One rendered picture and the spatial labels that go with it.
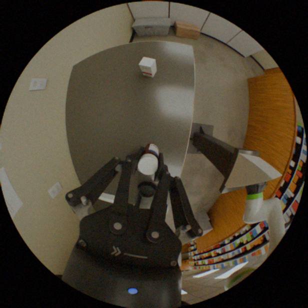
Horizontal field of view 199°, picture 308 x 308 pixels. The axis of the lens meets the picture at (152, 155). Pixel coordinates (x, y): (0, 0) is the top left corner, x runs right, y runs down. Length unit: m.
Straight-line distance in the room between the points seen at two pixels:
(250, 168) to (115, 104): 0.67
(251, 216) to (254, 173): 0.27
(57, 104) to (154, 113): 0.60
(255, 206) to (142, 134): 0.71
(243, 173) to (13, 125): 1.12
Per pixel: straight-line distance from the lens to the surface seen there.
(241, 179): 0.55
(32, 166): 0.63
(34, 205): 0.70
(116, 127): 0.39
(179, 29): 2.08
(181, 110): 0.35
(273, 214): 0.67
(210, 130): 1.50
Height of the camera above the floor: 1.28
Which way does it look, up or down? 66 degrees down
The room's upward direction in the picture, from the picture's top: 168 degrees counter-clockwise
